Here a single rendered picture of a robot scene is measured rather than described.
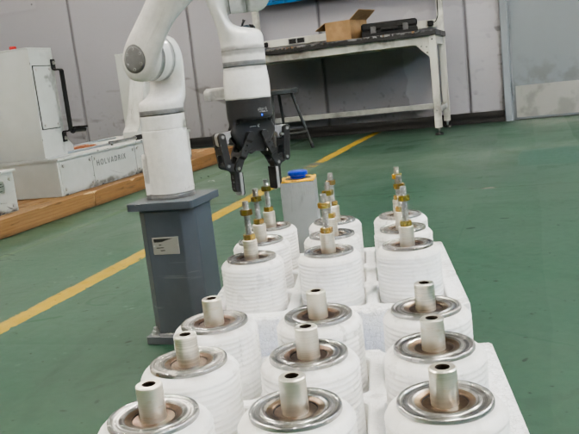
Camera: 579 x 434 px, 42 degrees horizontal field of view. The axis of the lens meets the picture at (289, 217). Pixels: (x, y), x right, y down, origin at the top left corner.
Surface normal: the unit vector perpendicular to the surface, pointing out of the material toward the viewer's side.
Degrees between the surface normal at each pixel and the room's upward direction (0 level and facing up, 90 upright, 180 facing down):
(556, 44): 90
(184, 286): 90
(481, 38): 90
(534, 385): 0
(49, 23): 90
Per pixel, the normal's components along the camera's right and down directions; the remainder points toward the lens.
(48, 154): 0.95, -0.05
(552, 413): -0.11, -0.98
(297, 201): -0.10, 0.19
